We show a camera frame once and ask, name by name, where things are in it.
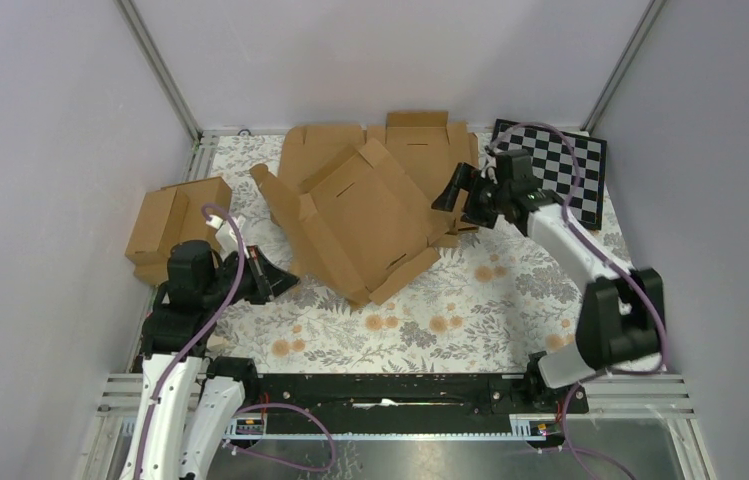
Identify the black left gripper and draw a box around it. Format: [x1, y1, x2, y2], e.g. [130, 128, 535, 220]
[204, 243, 301, 310]

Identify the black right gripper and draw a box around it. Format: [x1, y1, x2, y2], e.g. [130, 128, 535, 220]
[431, 163, 509, 231]

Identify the brown cardboard box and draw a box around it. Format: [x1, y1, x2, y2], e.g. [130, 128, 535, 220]
[125, 176, 232, 286]
[250, 140, 451, 307]

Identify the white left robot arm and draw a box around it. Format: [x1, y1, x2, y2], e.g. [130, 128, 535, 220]
[120, 240, 300, 479]

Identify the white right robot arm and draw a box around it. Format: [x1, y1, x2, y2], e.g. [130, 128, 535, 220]
[431, 150, 666, 412]

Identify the folded brown cardboard box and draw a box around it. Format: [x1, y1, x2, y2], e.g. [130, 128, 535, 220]
[125, 176, 232, 286]

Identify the brown flat cardboard sheet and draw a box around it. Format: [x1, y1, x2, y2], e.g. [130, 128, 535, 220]
[277, 111, 479, 200]

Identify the floral patterned table mat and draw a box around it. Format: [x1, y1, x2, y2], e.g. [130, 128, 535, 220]
[204, 132, 654, 376]

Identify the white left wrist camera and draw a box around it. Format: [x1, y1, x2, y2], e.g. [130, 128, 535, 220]
[206, 215, 247, 260]

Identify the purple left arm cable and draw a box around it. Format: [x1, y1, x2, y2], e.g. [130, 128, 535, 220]
[132, 203, 247, 480]

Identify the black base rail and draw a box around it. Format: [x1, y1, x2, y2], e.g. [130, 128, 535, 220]
[223, 373, 589, 440]

